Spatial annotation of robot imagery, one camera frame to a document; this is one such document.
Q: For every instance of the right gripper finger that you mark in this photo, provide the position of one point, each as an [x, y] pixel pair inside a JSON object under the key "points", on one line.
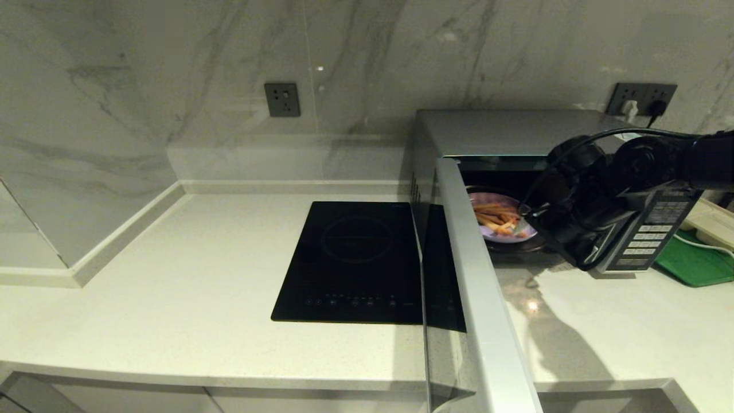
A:
{"points": [[523, 206], [522, 226]]}

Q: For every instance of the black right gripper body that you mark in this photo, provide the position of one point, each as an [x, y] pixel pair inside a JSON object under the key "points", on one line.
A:
{"points": [[573, 212]]}

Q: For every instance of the purple plate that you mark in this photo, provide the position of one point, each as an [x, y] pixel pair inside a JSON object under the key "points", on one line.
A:
{"points": [[493, 234]]}

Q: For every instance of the black glass microwave door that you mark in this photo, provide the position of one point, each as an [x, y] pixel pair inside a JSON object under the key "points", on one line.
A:
{"points": [[481, 298]]}

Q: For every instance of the silver microwave oven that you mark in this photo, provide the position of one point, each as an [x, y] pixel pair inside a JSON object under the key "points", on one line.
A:
{"points": [[487, 132]]}

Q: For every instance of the white sticker label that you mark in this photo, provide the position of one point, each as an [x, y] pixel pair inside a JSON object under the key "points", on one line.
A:
{"points": [[631, 136]]}

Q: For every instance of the white power plug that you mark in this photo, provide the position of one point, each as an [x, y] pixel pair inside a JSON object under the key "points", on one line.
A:
{"points": [[629, 110]]}

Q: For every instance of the green plastic tray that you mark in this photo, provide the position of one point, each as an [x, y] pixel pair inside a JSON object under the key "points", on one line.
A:
{"points": [[694, 267]]}

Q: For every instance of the cream power strip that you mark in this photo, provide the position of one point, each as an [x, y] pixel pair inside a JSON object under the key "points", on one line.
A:
{"points": [[711, 221]]}

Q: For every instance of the black induction cooktop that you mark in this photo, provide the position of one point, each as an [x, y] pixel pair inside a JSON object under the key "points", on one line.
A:
{"points": [[350, 269]]}

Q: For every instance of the beige cabinet door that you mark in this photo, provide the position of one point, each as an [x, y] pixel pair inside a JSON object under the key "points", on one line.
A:
{"points": [[315, 404], [132, 401], [613, 404]]}

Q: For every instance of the beige cabinet corner panel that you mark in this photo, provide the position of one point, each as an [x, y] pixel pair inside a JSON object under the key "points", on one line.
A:
{"points": [[28, 398]]}

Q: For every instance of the grey wall socket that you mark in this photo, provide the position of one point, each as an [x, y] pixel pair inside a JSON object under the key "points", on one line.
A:
{"points": [[666, 94], [281, 100], [618, 94]]}

